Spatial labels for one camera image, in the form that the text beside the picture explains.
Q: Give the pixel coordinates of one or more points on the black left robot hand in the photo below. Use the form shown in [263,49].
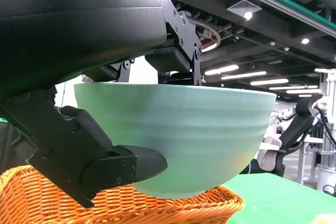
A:
[78,24]

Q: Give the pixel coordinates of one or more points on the grey bowl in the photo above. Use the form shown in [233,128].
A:
[197,134]

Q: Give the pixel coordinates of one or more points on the orange wicker basket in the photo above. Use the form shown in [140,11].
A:
[157,208]

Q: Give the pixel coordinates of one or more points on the white ceiling air vent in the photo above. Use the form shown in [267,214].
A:
[244,6]

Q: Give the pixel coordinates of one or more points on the black office chair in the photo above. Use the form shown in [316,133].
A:
[299,129]

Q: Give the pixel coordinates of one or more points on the green tablecloth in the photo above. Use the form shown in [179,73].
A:
[275,200]

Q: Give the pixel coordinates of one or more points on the white equipment frame rack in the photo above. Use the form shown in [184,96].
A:
[326,129]

